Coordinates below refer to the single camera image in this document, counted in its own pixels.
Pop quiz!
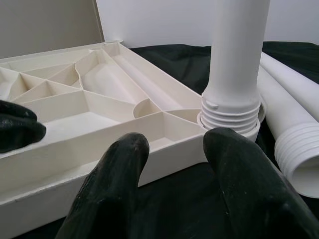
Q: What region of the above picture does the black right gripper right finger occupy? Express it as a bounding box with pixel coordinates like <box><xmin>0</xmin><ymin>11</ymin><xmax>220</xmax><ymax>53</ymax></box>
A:
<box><xmin>203</xmin><ymin>127</ymin><xmax>319</xmax><ymax>239</ymax></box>

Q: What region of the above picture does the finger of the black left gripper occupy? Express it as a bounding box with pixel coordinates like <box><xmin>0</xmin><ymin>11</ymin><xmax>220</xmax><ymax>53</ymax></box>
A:
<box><xmin>0</xmin><ymin>100</ymin><xmax>47</xmax><ymax>154</ymax></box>

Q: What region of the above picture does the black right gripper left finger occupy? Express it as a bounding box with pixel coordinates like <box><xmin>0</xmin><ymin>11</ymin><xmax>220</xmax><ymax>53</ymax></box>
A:
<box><xmin>54</xmin><ymin>131</ymin><xmax>150</xmax><ymax>239</ymax></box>

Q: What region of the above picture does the white plastic table leg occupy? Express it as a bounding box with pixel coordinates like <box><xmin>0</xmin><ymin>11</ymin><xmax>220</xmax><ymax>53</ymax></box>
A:
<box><xmin>200</xmin><ymin>0</ymin><xmax>271</xmax><ymax>132</ymax></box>
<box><xmin>260</xmin><ymin>53</ymin><xmax>319</xmax><ymax>87</ymax></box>
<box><xmin>259</xmin><ymin>66</ymin><xmax>319</xmax><ymax>200</ymax></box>

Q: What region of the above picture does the white plastic children table top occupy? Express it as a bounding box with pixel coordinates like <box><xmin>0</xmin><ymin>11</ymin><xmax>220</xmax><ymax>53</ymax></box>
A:
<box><xmin>0</xmin><ymin>39</ymin><xmax>261</xmax><ymax>226</ymax></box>

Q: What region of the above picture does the black table cloth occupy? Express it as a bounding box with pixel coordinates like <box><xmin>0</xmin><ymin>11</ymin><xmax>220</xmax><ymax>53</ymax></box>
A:
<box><xmin>12</xmin><ymin>41</ymin><xmax>319</xmax><ymax>239</ymax></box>

